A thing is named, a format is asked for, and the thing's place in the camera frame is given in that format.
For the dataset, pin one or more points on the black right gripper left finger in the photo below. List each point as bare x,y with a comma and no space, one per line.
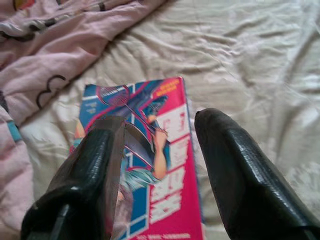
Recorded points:
82,180

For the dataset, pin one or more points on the pink blue comic book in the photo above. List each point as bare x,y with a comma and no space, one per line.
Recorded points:
172,150

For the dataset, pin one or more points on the beige floral bed sheet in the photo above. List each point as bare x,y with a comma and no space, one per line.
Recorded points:
250,62

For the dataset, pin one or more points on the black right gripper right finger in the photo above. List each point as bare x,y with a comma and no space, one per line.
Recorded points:
240,180

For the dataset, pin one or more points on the pink cartoon print blanket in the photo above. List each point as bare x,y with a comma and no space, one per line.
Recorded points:
50,62

